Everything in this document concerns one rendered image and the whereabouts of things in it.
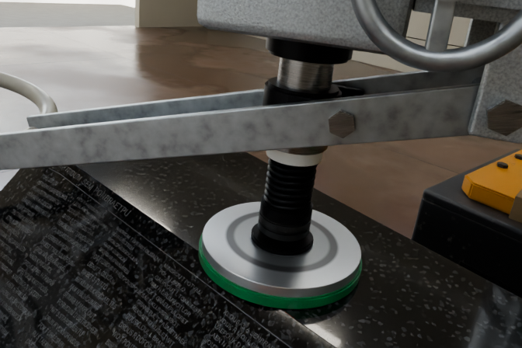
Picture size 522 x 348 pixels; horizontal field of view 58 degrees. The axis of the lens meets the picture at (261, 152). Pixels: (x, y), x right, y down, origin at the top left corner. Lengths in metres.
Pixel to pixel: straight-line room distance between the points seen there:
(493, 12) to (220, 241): 0.40
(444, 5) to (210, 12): 0.21
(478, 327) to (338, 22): 0.39
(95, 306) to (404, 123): 0.48
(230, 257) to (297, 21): 0.30
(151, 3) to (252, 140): 8.36
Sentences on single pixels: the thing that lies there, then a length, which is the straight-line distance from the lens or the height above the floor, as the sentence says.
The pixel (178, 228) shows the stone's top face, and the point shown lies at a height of 0.83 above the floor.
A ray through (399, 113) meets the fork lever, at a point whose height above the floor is 1.07.
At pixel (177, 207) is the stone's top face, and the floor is 0.83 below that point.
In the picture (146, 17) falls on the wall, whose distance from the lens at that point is 8.82.
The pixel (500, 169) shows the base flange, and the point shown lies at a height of 0.78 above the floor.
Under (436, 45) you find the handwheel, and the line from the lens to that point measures 0.39.
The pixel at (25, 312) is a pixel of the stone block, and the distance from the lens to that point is 0.83.
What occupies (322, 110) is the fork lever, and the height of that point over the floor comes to 1.06.
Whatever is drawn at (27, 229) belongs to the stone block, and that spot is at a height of 0.73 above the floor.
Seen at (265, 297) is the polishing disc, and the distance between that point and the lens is 0.57.
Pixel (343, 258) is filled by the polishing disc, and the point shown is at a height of 0.85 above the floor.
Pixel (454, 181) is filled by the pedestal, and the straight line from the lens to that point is 1.30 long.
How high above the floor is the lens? 1.19
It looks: 21 degrees down
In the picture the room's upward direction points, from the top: 7 degrees clockwise
